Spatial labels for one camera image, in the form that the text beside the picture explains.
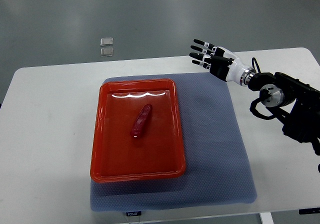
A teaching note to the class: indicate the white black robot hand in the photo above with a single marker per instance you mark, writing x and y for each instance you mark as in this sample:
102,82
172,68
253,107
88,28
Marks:
226,65

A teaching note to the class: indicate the red pepper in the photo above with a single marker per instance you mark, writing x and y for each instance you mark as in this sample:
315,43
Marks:
141,121

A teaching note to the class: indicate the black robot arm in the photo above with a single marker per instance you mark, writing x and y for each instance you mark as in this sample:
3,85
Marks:
294,103

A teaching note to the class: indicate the red plastic tray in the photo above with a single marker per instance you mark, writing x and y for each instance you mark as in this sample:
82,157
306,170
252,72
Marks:
158,154

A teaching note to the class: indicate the upper floor metal plate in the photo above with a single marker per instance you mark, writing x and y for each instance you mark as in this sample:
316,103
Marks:
106,41

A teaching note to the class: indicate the grey blue mat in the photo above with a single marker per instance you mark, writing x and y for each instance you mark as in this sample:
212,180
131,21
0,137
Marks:
217,170

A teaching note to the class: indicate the white table leg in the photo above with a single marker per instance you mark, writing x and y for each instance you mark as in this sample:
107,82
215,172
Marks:
266,218

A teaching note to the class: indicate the black table label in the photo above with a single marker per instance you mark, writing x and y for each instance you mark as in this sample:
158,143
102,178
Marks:
133,213

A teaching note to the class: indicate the black table control panel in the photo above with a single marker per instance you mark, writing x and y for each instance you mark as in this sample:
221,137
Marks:
308,211

